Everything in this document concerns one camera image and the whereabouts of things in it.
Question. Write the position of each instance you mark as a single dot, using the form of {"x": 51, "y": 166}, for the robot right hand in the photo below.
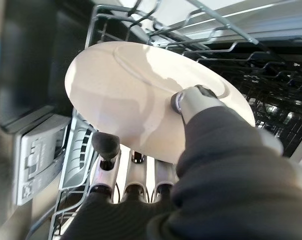
{"x": 216, "y": 175}

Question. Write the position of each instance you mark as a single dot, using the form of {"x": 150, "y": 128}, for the cream ceramic plate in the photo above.
{"x": 116, "y": 100}

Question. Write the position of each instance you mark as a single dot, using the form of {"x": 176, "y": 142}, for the grey detergent dispenser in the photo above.
{"x": 38, "y": 160}

